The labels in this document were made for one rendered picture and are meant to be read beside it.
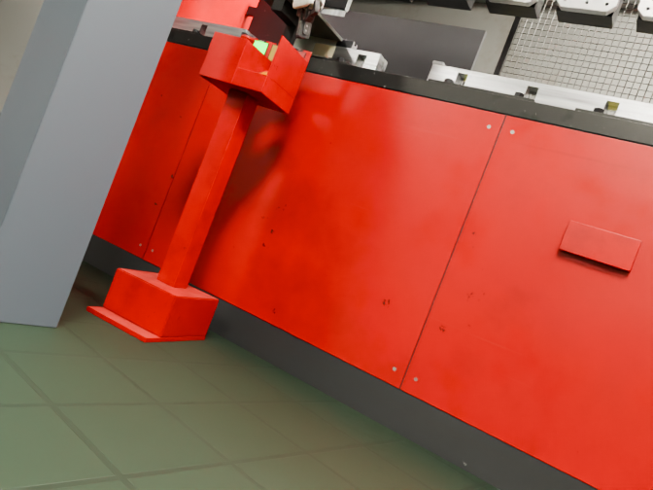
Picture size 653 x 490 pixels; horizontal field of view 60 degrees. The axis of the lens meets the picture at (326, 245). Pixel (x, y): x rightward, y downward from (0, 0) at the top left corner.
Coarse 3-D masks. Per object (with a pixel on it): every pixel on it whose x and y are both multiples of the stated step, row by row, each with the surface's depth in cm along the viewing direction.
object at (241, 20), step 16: (192, 0) 245; (208, 0) 252; (224, 0) 259; (240, 0) 267; (256, 0) 275; (176, 16) 240; (192, 16) 247; (208, 16) 254; (224, 16) 262; (240, 16) 270
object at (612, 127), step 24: (312, 72) 169; (336, 72) 165; (360, 72) 162; (384, 72) 158; (432, 96) 150; (456, 96) 147; (480, 96) 144; (504, 96) 141; (552, 120) 135; (576, 120) 132; (600, 120) 130; (648, 144) 125
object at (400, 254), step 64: (192, 64) 192; (192, 128) 188; (256, 128) 175; (320, 128) 164; (384, 128) 155; (448, 128) 147; (512, 128) 139; (128, 192) 196; (256, 192) 171; (320, 192) 161; (384, 192) 152; (448, 192) 144; (512, 192) 136; (576, 192) 130; (640, 192) 124; (128, 256) 191; (256, 256) 167; (320, 256) 157; (384, 256) 149; (448, 256) 141; (512, 256) 134; (576, 256) 128; (640, 256) 122; (256, 320) 164; (320, 320) 154; (384, 320) 146; (448, 320) 138; (512, 320) 131; (576, 320) 125; (640, 320) 120; (320, 384) 151; (384, 384) 143; (448, 384) 136; (512, 384) 129; (576, 384) 123; (640, 384) 118; (448, 448) 133; (512, 448) 127; (576, 448) 121; (640, 448) 116
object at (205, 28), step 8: (176, 24) 216; (184, 24) 215; (192, 24) 212; (200, 24) 211; (208, 24) 209; (216, 24) 207; (200, 32) 211; (208, 32) 208; (224, 32) 204; (232, 32) 203; (240, 32) 201; (248, 32) 201
